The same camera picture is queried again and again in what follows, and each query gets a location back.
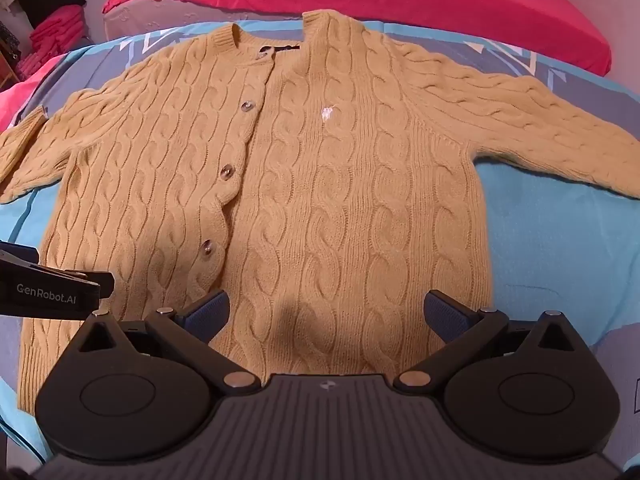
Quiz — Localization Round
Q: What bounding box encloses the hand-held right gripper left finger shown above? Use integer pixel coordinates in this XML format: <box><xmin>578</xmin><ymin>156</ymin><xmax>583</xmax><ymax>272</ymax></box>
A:
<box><xmin>75</xmin><ymin>289</ymin><xmax>262</xmax><ymax>392</ymax></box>

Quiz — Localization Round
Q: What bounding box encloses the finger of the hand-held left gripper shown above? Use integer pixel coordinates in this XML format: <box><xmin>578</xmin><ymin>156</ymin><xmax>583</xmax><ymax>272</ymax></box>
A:
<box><xmin>40</xmin><ymin>266</ymin><xmax>115</xmax><ymax>302</ymax></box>

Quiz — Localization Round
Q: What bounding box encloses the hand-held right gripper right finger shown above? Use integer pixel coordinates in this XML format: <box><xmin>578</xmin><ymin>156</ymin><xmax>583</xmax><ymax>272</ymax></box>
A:
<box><xmin>394</xmin><ymin>289</ymin><xmax>576</xmax><ymax>392</ymax></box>

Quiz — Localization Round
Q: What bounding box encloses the yellow cable-knit cardigan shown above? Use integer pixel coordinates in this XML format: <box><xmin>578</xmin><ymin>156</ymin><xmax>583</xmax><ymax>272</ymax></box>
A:
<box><xmin>0</xmin><ymin>9</ymin><xmax>640</xmax><ymax>403</ymax></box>

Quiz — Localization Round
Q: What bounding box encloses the blue grey patterned bed sheet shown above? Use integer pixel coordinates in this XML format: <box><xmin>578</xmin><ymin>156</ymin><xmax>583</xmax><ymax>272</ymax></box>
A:
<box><xmin>0</xmin><ymin>17</ymin><xmax>640</xmax><ymax>461</ymax></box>

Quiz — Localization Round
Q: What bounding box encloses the pink bed cover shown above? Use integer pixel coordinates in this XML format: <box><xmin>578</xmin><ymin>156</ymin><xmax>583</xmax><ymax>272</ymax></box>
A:
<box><xmin>0</xmin><ymin>55</ymin><xmax>66</xmax><ymax>133</ymax></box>

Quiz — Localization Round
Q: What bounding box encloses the wooden furniture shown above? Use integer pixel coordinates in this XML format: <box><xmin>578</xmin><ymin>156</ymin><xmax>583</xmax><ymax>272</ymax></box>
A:
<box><xmin>0</xmin><ymin>20</ymin><xmax>22</xmax><ymax>92</ymax></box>

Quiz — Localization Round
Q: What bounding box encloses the stack of red folded cloths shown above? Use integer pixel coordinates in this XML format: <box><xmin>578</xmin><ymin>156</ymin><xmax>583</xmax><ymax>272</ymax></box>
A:
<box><xmin>20</xmin><ymin>4</ymin><xmax>91</xmax><ymax>78</ymax></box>

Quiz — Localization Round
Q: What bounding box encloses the grey embossed quilt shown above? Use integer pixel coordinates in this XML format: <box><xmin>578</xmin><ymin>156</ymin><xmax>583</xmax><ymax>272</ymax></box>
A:
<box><xmin>102</xmin><ymin>2</ymin><xmax>241</xmax><ymax>42</ymax></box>

